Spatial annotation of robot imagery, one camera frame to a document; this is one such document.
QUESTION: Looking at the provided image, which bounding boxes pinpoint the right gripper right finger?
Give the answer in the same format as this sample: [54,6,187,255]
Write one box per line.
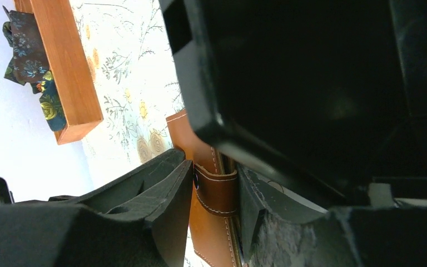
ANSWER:
[236,164,327,266]

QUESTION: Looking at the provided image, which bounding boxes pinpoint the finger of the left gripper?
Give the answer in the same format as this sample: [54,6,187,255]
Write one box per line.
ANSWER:
[48,149,185,213]

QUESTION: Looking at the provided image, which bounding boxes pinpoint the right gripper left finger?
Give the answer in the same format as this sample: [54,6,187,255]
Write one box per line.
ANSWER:
[106,160,193,266]

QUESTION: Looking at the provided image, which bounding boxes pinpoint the brown leather card holder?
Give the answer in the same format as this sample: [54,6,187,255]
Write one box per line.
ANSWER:
[166,110,242,266]

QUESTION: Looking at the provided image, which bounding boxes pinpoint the black card box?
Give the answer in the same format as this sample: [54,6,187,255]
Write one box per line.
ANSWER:
[160,1,427,207]

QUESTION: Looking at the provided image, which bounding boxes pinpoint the floral patterned table mat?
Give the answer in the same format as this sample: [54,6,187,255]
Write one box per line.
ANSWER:
[68,0,244,267]

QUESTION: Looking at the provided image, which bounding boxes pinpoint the orange wooden compartment tray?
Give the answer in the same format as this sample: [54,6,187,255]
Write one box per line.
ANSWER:
[14,0,103,145]

